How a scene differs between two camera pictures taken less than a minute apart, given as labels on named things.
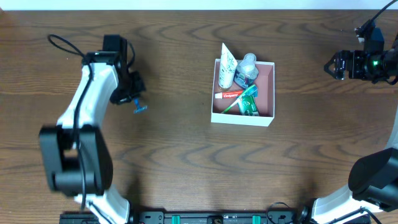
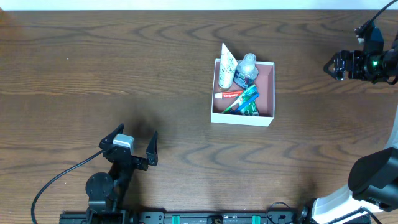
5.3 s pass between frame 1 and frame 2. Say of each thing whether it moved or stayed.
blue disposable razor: moved
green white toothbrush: stayed
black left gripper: moved
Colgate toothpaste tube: stayed
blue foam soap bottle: stayed
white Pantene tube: stayed
